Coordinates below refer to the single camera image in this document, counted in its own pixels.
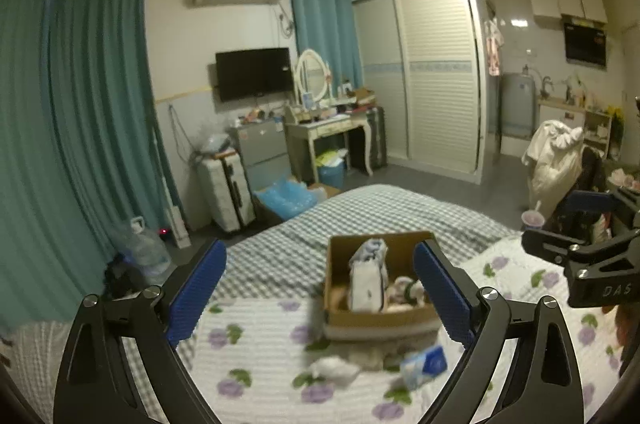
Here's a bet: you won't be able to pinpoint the blue waste bin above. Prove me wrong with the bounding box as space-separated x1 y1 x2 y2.
317 158 347 191

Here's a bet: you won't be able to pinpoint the green white socks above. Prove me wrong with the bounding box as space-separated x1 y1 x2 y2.
387 277 432 308

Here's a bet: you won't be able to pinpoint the blue white soft packet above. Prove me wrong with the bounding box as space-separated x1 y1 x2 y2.
400 346 449 391

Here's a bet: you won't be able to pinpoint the purple cup with straw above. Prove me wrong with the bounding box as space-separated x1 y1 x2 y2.
521 200 547 233

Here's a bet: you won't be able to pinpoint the black bag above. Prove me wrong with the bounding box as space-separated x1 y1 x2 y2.
102 254 147 301

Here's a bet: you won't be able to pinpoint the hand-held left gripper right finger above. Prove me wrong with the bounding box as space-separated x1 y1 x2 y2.
413 240 585 424

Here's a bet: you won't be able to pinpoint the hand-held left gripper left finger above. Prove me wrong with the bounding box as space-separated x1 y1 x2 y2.
52 238 228 424

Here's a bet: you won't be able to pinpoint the white dressing table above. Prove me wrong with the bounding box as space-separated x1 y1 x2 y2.
284 107 376 186

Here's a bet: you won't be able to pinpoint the white sock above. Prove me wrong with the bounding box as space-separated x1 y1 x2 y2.
306 356 362 390

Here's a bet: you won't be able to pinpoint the clear water jug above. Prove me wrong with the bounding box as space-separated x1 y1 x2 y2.
114 215 173 286

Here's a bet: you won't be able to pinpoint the grey washing machine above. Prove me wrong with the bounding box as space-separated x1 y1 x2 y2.
500 72 539 141

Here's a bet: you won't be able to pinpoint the grey checked bed sheet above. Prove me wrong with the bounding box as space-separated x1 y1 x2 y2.
197 184 523 305

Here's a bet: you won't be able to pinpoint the blue plastic bag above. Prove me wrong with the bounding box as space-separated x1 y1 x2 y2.
252 177 322 221

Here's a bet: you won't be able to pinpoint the clear plastic bag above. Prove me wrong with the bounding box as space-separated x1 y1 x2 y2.
192 119 237 158

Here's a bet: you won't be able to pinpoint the white sliding door wardrobe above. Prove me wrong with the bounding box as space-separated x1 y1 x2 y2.
350 0 489 186

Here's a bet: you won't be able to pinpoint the white oval mirror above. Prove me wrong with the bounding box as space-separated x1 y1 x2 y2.
294 48 332 111

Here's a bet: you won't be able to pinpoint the black range hood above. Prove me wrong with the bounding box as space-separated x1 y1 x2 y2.
563 17 609 68

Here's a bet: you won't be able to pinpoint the hanging patterned cloth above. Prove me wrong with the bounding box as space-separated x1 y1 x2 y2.
482 18 504 76

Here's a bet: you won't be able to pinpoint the brown cardboard box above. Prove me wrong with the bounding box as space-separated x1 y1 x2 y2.
322 231 445 343

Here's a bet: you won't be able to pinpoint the white hard suitcase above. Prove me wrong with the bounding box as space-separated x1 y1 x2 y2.
196 151 257 233

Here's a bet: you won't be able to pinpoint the pile of white clothes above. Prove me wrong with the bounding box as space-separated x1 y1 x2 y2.
521 119 587 208

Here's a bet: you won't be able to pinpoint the narrow teal curtain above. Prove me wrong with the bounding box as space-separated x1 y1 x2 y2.
286 0 365 105

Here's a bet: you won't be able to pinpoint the black wall television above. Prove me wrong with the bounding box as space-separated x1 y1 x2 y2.
215 47 294 103

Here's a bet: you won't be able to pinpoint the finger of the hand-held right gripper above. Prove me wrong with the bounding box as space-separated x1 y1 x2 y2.
521 227 640 266
562 188 640 230

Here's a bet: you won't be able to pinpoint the white open shelf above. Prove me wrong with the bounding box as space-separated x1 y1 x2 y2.
582 110 615 161

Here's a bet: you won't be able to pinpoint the floral white blanket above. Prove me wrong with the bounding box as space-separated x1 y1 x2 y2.
120 234 628 424

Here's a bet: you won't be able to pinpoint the white kitchen counter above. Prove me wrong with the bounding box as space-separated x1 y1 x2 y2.
537 97 587 131

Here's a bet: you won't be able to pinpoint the white knitted cloth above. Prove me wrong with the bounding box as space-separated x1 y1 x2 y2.
0 321 76 424

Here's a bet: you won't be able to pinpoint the yellow flowers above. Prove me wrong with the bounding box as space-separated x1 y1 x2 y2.
606 106 627 140

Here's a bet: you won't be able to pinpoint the wide teal curtain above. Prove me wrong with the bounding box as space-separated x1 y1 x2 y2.
0 0 177 336

